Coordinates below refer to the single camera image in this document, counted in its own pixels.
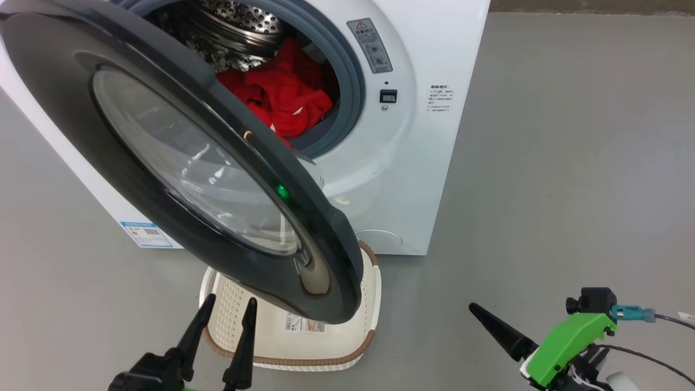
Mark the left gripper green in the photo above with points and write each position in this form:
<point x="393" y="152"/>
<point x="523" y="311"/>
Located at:
<point x="190" y="389"/>

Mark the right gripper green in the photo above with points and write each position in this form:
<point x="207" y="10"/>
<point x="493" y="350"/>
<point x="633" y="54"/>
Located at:
<point x="559" y="347"/>

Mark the red garment with white trim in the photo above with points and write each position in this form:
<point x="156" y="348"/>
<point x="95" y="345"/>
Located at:
<point x="277" y="92"/>

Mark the dark round washer door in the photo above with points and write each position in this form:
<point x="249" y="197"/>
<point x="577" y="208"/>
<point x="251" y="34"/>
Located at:
<point x="54" y="108"/>

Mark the cream perforated laundry basket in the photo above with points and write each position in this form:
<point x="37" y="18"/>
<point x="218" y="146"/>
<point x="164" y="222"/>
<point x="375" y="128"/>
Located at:
<point x="260" y="336"/>

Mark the paper basket label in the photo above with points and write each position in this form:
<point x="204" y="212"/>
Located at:
<point x="304" y="325"/>

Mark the white front-load washing machine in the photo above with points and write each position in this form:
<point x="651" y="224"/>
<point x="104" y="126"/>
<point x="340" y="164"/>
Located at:
<point x="434" y="163"/>

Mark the black door latch socket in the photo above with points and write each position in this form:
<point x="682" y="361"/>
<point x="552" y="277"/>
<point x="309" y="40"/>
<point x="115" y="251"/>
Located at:
<point x="388" y="96"/>

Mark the grey rubber door gasket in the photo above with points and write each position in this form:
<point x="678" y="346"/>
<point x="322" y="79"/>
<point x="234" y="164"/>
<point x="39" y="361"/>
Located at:
<point x="342" y="81"/>

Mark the blue energy label sticker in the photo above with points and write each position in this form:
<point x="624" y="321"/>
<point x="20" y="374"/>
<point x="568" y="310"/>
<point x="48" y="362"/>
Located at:
<point x="146" y="234"/>

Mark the round white filter cover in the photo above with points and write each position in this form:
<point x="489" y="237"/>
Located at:
<point x="383" y="240"/>

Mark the grey warning sticker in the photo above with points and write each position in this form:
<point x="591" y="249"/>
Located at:
<point x="370" y="46"/>

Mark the steel washer drum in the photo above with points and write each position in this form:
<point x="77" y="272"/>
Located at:
<point x="239" y="16"/>

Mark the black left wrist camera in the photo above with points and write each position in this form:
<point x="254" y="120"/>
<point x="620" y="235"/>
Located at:
<point x="141" y="374"/>

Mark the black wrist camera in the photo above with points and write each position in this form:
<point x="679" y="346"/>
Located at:
<point x="594" y="301"/>
<point x="141" y="374"/>

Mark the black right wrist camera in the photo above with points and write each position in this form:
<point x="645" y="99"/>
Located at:
<point x="594" y="301"/>

